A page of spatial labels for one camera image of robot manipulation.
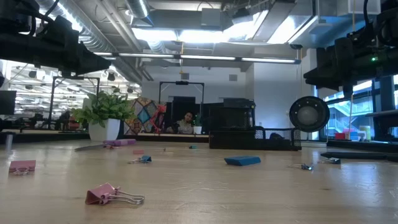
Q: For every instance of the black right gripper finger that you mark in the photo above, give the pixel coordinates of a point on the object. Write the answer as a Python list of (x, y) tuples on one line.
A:
[(317, 74), (329, 85)]

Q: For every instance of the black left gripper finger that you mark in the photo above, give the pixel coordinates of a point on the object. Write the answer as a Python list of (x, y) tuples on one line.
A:
[(87, 68), (91, 57)]

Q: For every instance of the small dark blue binder clip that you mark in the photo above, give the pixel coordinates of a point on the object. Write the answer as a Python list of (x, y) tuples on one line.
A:
[(307, 167), (335, 161)]

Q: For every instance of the tiny pink binder clip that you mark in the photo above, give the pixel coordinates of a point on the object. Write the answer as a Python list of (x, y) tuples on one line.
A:
[(110, 147)]

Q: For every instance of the medium pink binder clip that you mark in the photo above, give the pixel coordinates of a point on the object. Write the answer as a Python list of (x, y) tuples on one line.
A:
[(22, 165)]

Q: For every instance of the large pink binder clip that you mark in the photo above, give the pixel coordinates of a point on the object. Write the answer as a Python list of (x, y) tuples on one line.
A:
[(99, 193)]

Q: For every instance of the tiny teal binder clip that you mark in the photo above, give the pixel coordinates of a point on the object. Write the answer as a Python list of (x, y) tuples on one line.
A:
[(193, 147)]

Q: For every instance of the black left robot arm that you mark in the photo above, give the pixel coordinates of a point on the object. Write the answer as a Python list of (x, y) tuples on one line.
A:
[(18, 49)]

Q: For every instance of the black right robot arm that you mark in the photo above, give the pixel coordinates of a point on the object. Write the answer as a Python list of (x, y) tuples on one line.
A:
[(385, 62)]

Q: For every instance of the black mesh desk organizer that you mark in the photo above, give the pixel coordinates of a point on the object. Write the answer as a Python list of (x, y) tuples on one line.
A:
[(236, 140)]

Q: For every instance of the red box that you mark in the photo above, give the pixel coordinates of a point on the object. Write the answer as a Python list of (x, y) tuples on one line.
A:
[(340, 136)]

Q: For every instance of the black support pole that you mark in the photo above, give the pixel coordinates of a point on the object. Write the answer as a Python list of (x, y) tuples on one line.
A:
[(387, 99)]

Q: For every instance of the pale storage container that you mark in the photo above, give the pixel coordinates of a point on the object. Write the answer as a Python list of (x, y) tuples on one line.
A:
[(365, 133)]

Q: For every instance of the green plant in white pot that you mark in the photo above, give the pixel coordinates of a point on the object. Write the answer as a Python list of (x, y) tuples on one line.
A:
[(104, 130)]

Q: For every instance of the colourful patchwork panel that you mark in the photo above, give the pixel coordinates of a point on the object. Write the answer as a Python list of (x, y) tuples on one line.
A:
[(143, 115)]

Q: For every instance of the black monitor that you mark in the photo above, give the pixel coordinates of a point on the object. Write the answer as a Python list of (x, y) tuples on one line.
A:
[(7, 102)]

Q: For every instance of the red angular object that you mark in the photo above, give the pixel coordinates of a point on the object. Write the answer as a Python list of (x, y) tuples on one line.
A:
[(158, 112)]

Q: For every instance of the long pendant light bar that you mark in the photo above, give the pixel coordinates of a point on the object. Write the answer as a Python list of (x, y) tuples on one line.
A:
[(205, 58)]

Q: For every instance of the person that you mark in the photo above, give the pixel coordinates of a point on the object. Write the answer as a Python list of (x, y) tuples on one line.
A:
[(185, 124)]

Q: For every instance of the small white cactus pot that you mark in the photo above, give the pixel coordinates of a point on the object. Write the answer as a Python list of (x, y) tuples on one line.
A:
[(197, 130)]

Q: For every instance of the black rectangular frame stand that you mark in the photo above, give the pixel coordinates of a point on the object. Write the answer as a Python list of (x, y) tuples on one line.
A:
[(93, 78), (182, 82)]

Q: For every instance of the black aluminium table frame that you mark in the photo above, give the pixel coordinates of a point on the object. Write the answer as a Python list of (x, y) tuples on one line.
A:
[(46, 137)]

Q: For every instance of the grey metal post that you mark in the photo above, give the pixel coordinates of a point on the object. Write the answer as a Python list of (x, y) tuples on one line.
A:
[(9, 141)]

